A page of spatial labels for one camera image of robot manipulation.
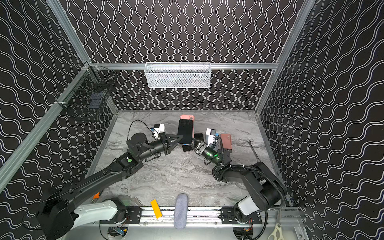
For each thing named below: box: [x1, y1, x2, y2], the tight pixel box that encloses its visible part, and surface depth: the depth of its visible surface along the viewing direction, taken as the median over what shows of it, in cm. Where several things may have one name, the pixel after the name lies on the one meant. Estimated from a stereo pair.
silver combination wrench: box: [246, 139, 261, 162], surface depth 100 cm
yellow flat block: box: [150, 199, 163, 220], surface depth 78 cm
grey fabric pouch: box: [173, 193, 189, 229], surface depth 75 cm
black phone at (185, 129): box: [177, 118, 193, 145], surface depth 72 cm
